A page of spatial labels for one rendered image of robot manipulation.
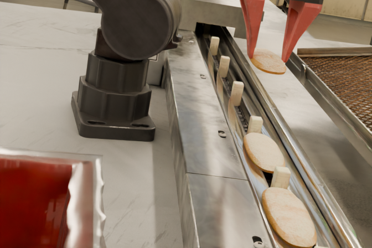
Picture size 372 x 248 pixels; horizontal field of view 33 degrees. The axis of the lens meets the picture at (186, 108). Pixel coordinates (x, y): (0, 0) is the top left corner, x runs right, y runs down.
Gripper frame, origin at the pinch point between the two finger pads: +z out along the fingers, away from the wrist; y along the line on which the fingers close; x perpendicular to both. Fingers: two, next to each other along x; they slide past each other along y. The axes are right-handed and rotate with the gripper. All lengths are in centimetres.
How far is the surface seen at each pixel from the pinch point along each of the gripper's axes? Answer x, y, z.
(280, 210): -23.5, -2.0, 7.9
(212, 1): 46.3, -1.1, 1.8
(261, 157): -12.1, -1.6, 8.0
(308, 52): 23.8, 11.8, 4.3
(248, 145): -8.9, -2.2, 8.1
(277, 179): -18.0, -1.2, 7.7
